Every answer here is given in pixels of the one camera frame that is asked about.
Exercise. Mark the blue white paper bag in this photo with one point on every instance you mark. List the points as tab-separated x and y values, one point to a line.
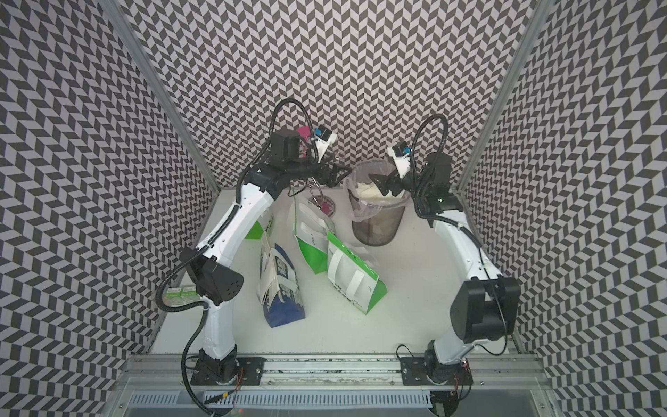
278	290

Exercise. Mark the black mesh trash bin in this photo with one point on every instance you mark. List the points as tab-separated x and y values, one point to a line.
379	230

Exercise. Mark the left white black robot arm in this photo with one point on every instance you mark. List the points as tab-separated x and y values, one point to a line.
209	264

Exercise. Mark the green white bag middle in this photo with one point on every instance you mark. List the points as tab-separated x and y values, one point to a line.
311	233

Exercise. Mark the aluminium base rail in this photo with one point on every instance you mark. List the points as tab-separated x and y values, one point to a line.
384	385

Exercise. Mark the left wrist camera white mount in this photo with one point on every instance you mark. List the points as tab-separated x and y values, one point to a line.
323	139

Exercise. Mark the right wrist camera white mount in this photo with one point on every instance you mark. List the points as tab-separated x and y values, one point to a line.
401	155

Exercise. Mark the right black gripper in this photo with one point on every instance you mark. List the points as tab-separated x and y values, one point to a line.
384	188

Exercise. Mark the small green white packet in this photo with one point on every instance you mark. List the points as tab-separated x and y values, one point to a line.
180	296

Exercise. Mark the green white bag back left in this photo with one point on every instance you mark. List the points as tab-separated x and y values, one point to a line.
263	226

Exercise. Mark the pink top wire stand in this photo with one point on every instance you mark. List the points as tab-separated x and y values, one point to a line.
309	185

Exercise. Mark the green white bag front right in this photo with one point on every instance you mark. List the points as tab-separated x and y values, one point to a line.
353	272

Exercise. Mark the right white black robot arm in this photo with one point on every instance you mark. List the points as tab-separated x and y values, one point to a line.
486	304

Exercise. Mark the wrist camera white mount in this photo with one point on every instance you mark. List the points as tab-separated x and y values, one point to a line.
323	139
401	155

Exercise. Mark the clear plastic bin liner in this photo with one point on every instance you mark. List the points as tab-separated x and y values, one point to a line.
360	210

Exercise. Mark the green white bag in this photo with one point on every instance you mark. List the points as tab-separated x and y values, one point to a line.
311	233
263	226
353	272

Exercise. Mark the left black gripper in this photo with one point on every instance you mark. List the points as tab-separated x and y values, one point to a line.
323	178

